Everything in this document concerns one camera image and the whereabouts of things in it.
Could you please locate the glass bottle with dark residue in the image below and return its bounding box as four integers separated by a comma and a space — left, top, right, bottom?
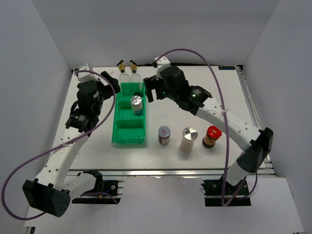
130, 60, 143, 97

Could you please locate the clear glass oil bottle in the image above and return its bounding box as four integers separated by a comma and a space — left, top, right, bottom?
117, 60, 131, 95

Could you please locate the blue label salt jar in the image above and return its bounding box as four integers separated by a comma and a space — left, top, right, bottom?
130, 95, 143, 116

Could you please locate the white powder jar silver lid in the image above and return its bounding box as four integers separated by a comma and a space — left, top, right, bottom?
180, 126, 198, 152

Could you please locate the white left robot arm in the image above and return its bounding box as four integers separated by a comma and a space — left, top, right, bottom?
22, 69, 120, 217

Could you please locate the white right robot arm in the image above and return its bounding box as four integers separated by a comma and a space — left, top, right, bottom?
143, 66, 273, 195

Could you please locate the green plastic divided bin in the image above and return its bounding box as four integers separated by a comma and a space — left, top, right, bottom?
112, 82, 146, 144

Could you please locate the small dark spice jar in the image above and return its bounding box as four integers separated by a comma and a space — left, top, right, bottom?
158, 126, 171, 145

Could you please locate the right table logo sticker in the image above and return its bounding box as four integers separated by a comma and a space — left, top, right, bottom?
218, 66, 236, 70

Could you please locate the red lid sauce jar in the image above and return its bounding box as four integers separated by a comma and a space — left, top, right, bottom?
202, 125, 222, 148

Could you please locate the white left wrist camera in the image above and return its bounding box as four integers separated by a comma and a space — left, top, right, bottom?
74, 63, 98, 83

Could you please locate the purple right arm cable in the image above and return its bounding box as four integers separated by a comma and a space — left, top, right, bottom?
156, 48, 258, 207

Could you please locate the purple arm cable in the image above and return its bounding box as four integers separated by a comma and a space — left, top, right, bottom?
1, 70, 117, 220
156, 48, 258, 207

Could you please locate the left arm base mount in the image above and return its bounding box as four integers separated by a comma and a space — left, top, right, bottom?
72, 179, 124, 205

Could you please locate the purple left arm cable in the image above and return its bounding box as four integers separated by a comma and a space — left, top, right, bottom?
1, 70, 117, 220

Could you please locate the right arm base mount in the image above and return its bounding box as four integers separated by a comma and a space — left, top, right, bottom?
201, 179, 251, 207

